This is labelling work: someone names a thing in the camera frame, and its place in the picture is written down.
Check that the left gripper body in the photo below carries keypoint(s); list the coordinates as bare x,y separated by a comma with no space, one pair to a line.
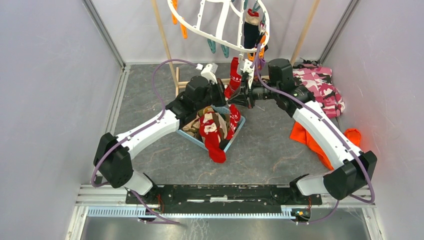
218,95

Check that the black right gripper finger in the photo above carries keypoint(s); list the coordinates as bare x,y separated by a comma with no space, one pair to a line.
240,98
246,83

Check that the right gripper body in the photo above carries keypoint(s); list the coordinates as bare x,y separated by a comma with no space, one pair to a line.
256,92

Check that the red white patterned sock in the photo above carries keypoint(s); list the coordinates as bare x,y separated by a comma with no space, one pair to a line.
235,79

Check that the teal clothespin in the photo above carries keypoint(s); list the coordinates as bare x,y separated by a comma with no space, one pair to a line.
212,45
225,51

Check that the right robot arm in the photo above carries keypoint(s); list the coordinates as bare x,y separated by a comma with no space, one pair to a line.
352,168

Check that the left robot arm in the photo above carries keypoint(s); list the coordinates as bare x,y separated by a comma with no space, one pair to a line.
114,154

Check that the wooden hanger stand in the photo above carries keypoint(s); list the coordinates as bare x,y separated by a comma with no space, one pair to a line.
172,66

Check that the white round sock hanger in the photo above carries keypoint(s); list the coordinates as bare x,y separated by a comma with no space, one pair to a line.
210,18

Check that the red sock in basket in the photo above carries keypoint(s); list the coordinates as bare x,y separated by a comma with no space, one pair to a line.
212,139

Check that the tan sock in basket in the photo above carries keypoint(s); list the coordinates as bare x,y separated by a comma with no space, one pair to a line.
192,128

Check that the black hanging sock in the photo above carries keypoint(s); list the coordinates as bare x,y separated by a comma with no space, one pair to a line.
253,34

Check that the pink camouflage cloth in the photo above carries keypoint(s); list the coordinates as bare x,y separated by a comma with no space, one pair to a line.
318,80

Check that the orange cloth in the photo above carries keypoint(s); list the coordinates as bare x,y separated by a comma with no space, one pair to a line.
300,134

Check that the beige red cuffed sock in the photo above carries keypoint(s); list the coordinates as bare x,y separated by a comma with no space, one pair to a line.
252,17

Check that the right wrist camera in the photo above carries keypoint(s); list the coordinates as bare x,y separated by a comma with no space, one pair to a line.
247,71

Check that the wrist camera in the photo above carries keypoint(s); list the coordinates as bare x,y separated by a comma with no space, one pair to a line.
208,71
247,71

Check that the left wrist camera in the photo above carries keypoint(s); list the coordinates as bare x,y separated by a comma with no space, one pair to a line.
208,71

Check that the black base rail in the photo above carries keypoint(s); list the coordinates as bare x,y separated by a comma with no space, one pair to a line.
230,198

